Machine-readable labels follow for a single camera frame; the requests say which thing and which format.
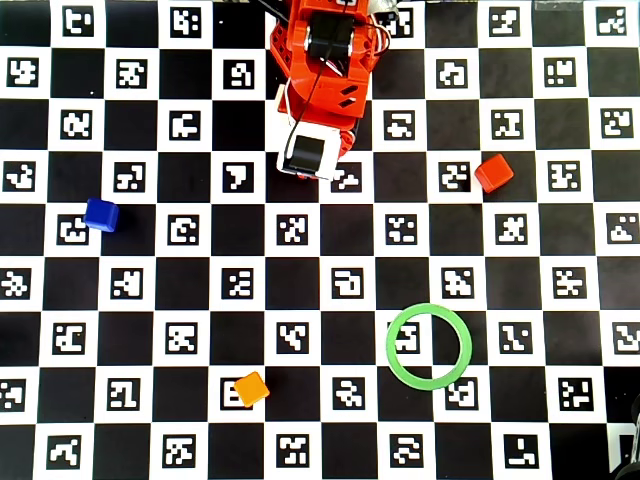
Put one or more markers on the red-orange gripper body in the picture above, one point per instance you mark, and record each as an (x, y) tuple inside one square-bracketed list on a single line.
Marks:
[(307, 153)]

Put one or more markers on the red cube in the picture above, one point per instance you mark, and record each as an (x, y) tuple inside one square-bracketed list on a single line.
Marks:
[(494, 172)]

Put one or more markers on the blue cube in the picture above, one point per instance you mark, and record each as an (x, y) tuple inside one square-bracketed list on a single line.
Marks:
[(101, 214)]

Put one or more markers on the orange cube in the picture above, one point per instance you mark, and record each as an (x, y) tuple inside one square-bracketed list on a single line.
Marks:
[(251, 389)]

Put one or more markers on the red-orange robot arm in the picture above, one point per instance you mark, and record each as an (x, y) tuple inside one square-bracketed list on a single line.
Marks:
[(299, 35)]

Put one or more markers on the grey tape wad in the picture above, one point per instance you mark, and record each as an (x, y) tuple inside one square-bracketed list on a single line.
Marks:
[(385, 5)]

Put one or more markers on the black white marker checkerboard mat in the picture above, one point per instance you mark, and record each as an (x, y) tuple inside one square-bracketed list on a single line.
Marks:
[(292, 300)]

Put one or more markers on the clear tape strip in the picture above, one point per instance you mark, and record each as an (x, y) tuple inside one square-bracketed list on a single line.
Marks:
[(557, 5)]

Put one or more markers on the black camera tripod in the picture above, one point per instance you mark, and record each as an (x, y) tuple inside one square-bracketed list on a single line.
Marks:
[(627, 472)]

